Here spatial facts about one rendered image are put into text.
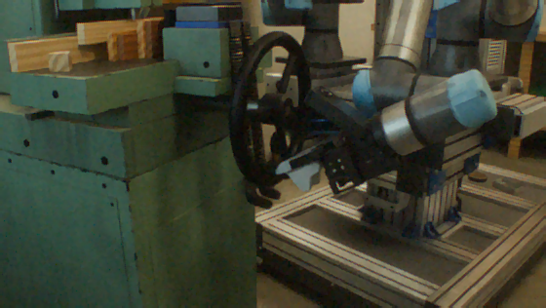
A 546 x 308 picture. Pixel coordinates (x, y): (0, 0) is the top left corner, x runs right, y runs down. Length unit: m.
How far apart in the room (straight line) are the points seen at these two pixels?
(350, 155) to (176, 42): 0.40
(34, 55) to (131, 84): 0.19
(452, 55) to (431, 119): 0.68
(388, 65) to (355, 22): 3.58
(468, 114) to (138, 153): 0.55
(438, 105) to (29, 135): 0.78
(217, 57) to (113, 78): 0.19
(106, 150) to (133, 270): 0.23
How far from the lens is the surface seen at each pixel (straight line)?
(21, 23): 1.21
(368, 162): 0.74
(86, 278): 1.08
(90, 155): 0.93
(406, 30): 0.85
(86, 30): 0.98
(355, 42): 4.40
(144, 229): 0.93
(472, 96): 0.67
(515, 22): 1.28
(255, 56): 0.81
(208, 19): 0.91
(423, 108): 0.68
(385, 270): 1.53
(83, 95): 0.79
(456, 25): 1.34
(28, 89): 0.90
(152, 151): 0.91
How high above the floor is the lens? 1.01
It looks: 18 degrees down
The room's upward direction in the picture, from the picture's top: straight up
